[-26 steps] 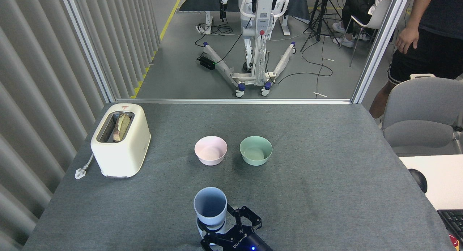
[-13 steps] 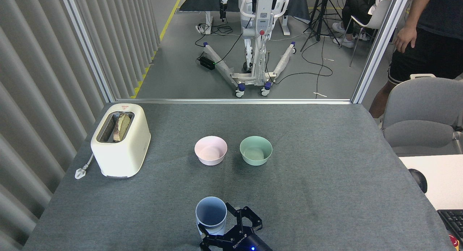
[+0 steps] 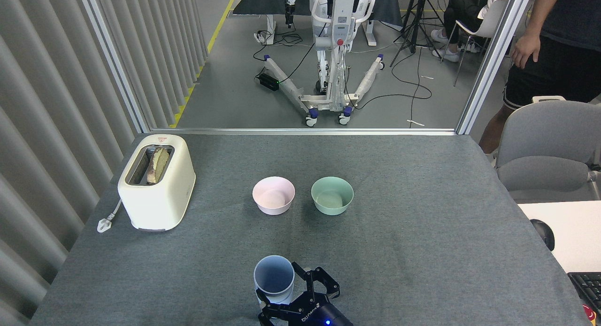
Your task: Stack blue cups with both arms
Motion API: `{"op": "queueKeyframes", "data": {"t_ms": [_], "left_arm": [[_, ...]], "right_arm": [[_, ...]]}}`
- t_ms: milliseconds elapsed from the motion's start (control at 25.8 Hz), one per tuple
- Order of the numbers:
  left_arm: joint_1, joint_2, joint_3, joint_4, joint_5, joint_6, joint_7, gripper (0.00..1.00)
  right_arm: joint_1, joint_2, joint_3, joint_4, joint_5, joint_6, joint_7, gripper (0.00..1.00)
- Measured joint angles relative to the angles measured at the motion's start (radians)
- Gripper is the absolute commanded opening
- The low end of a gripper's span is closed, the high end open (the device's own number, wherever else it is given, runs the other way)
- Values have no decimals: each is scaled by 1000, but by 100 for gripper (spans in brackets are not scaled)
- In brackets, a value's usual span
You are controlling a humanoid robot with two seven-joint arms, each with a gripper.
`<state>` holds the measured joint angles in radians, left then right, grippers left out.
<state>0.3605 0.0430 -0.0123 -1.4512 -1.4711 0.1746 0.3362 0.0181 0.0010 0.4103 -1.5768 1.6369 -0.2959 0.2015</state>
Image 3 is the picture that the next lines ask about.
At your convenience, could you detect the silver frame post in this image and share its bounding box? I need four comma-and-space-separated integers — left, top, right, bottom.
77, 0, 152, 134
455, 0, 536, 135

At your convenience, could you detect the black floor cable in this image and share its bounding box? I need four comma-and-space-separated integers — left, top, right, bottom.
345, 49, 433, 129

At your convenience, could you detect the red yellow object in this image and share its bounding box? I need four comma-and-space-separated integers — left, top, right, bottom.
582, 303, 601, 326

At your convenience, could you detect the black computer mouse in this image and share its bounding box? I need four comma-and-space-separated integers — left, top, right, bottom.
531, 219, 555, 251

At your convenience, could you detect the black power box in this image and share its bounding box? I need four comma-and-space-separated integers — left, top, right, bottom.
255, 72, 280, 92

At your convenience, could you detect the person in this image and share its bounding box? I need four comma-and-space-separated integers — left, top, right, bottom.
479, 0, 601, 154
432, 0, 515, 62

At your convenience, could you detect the silver frame rail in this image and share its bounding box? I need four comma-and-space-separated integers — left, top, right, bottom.
149, 128, 458, 137

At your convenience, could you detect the white power cord with plug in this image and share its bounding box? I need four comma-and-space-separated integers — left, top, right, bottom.
97, 198, 123, 233

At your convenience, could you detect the black keyboard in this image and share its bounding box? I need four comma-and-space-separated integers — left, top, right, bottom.
567, 272, 601, 315

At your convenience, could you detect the white desk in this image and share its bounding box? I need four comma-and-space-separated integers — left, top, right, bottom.
516, 201, 601, 273

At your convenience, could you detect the grey table cloth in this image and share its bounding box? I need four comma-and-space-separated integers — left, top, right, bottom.
28, 133, 592, 326

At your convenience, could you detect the toasted bread slice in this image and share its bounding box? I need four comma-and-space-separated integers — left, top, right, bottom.
146, 147, 170, 185

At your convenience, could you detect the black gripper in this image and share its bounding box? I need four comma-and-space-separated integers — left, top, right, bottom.
256, 262, 354, 326

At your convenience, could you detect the cream white toaster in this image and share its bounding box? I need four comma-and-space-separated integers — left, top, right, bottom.
117, 134, 196, 232

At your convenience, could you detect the white stand on wheels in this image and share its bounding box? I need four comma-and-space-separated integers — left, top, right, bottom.
263, 0, 385, 127

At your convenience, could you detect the green bowl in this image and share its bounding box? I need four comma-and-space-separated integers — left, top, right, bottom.
311, 177, 354, 216

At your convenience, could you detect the pink bowl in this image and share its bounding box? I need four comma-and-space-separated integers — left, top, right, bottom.
252, 177, 296, 216

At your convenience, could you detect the white chair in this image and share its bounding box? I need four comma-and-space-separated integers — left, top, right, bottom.
441, 0, 515, 87

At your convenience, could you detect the black tripod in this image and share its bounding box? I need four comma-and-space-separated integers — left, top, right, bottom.
390, 0, 447, 68

